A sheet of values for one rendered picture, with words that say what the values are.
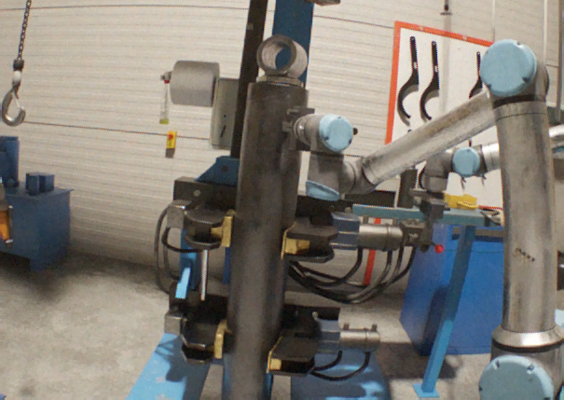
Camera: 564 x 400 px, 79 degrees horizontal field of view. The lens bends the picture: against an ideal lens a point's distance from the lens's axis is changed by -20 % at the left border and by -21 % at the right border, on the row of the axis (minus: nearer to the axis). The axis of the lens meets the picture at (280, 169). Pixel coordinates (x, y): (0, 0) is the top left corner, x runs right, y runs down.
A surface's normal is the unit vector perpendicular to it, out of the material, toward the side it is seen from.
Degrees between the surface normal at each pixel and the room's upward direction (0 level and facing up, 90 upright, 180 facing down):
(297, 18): 90
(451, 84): 90
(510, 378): 95
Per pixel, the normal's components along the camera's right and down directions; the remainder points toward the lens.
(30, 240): -0.01, 0.09
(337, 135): 0.37, 0.04
